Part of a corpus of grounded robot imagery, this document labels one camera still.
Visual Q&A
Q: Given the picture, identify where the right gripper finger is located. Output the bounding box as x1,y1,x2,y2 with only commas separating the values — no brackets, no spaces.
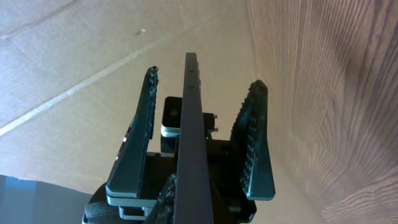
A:
146,173,177,224

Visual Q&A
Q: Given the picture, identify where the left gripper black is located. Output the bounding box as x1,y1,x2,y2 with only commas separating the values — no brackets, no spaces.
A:
105,66,275,223

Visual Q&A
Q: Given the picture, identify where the Samsung Galaxy smartphone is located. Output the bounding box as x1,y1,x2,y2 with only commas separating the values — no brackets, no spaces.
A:
174,52,213,224

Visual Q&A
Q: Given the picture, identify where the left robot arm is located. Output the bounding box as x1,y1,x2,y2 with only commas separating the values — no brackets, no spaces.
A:
83,54,275,223

